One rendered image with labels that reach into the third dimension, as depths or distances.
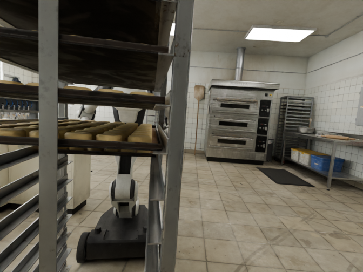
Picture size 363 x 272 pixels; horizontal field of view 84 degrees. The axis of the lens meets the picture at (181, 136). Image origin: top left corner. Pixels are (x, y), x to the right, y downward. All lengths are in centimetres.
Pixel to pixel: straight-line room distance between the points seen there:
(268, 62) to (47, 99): 641
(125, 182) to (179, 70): 122
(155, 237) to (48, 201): 21
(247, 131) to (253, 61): 226
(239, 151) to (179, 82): 493
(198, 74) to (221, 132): 199
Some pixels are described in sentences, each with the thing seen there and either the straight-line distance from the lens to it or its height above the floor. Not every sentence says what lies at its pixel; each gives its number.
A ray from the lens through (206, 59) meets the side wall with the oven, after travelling 630.
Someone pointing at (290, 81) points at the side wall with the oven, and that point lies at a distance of 677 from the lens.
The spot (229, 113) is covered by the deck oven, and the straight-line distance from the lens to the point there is 514.
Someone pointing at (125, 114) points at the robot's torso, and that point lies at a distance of 155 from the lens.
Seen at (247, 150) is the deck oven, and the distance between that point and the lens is 532.
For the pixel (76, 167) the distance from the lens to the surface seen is 233.
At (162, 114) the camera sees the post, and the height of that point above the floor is 111.
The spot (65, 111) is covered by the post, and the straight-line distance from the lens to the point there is 106.
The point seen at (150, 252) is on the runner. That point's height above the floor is 77.
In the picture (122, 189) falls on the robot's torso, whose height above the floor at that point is 57.
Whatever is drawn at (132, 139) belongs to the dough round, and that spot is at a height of 106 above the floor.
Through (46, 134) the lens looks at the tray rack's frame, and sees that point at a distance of 42.
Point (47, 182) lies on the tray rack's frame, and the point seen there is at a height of 98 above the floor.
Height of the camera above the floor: 111
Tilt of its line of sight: 6 degrees down
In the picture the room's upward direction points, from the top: 4 degrees clockwise
